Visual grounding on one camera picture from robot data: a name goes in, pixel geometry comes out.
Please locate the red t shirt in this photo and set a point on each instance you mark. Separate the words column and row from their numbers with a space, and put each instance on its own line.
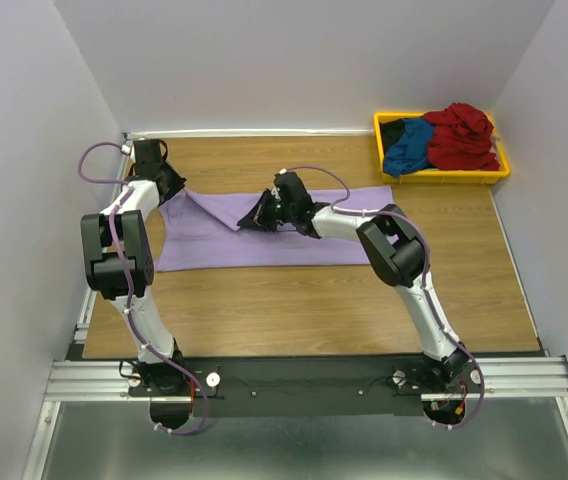
column 462, row 139

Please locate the black mounting base plate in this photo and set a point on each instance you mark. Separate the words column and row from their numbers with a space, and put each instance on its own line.
column 297, row 386

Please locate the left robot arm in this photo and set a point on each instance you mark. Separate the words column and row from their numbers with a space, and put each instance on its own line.
column 119, row 264

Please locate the black t shirt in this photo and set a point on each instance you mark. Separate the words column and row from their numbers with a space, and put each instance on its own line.
column 391, row 132

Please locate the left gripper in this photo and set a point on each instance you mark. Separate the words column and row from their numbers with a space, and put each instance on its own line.
column 178, row 181

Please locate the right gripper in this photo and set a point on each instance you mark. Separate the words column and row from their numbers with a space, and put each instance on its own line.
column 256, row 216

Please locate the blue t shirt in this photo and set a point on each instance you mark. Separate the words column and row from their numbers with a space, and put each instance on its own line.
column 409, row 154

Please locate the purple t shirt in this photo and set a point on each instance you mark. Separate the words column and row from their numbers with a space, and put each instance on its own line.
column 201, row 232

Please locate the yellow plastic bin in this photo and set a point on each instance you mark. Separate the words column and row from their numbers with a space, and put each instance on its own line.
column 435, row 176

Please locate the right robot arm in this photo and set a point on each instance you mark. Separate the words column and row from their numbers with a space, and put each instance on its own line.
column 396, row 250

